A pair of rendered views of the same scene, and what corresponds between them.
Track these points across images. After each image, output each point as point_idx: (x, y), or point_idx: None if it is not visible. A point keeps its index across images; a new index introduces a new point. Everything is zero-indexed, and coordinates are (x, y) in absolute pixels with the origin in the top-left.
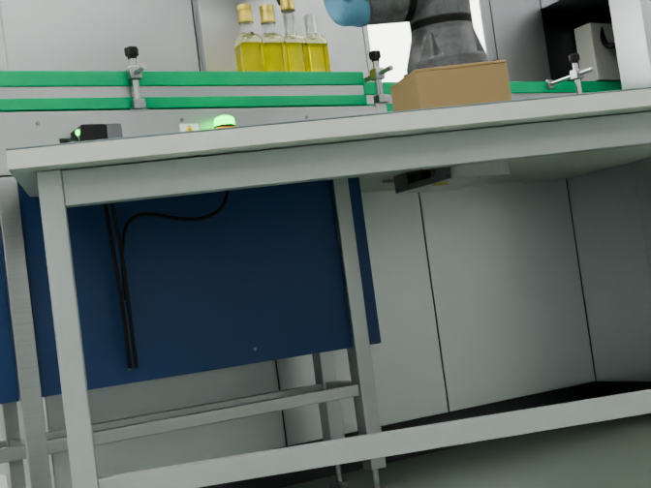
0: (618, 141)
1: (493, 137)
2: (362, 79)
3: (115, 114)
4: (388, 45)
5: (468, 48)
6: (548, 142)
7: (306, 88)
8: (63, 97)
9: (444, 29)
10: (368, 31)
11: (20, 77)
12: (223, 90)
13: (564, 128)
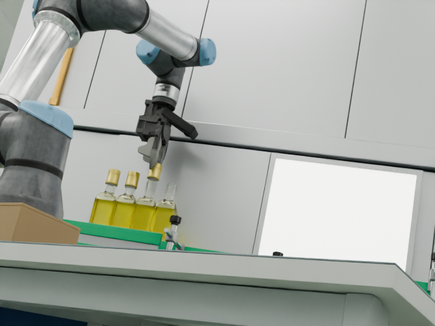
0: (101, 305)
1: (2, 277)
2: (158, 240)
3: None
4: (286, 226)
5: (9, 191)
6: (41, 292)
7: (100, 239)
8: None
9: (5, 173)
10: (267, 209)
11: None
12: None
13: (60, 280)
